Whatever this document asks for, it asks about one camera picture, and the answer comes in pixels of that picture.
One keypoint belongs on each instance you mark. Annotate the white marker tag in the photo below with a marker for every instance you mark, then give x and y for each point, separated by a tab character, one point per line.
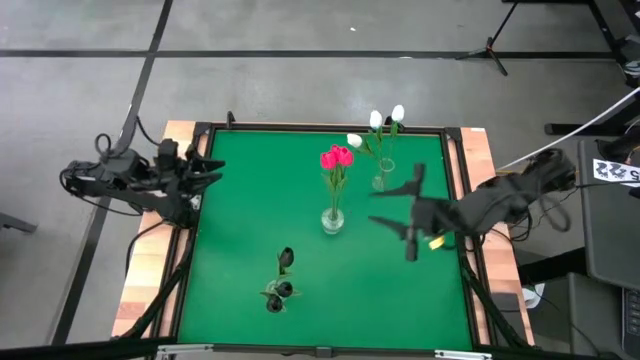
615	172

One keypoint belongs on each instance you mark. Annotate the black tripod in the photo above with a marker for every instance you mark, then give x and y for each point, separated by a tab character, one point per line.
490	48

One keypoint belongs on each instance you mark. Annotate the green artificial flower stem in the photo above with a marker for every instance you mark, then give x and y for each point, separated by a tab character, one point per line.
375	119

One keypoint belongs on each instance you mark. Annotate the silver bracket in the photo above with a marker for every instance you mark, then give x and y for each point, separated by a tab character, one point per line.
462	355
185	350

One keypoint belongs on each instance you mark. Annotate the yellow tape piece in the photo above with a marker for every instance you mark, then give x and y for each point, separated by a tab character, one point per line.
436	243

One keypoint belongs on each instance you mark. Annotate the ribbed glass vase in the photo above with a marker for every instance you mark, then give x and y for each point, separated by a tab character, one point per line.
270	286

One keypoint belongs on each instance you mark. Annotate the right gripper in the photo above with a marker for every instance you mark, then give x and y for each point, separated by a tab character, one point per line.
430	215

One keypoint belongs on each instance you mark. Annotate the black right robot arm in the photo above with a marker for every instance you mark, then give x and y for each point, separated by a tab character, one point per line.
510	195

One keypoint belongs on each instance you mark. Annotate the diamond-cut glass vase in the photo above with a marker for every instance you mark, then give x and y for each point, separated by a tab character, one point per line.
332	226

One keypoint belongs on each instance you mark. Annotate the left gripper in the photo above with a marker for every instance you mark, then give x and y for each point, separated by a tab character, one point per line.
182	195

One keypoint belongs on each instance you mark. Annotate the black artificial tulip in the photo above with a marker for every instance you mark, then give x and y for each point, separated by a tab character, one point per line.
286	257
284	289
274	303

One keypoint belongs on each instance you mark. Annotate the white crumpled paper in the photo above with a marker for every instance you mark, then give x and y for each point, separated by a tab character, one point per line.
534	296

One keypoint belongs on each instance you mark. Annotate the red artificial tulip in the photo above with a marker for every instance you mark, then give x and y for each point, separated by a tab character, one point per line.
328	161
346	157
335	148

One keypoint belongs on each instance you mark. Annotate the black clamp post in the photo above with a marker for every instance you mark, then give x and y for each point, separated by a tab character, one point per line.
230	120

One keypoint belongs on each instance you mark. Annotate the white artificial tulip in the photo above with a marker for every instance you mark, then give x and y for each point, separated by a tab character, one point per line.
354	140
398	113

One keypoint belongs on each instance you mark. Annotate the black station frame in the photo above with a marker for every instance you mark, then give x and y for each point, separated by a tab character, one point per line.
100	350

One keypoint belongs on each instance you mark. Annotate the black keyboard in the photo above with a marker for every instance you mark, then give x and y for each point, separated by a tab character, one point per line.
632	315

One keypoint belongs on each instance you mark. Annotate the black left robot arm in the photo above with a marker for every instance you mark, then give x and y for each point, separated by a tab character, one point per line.
115	175

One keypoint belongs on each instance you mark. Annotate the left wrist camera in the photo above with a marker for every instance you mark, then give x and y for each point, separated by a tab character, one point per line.
167	152

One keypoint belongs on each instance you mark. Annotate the green table mat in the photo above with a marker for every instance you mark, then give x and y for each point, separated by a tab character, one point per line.
400	300

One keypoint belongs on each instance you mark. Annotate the dark grey desk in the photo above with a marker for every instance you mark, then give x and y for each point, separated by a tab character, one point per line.
610	225

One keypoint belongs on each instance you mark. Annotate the tall smooth glass vase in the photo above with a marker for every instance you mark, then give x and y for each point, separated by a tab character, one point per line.
378	185

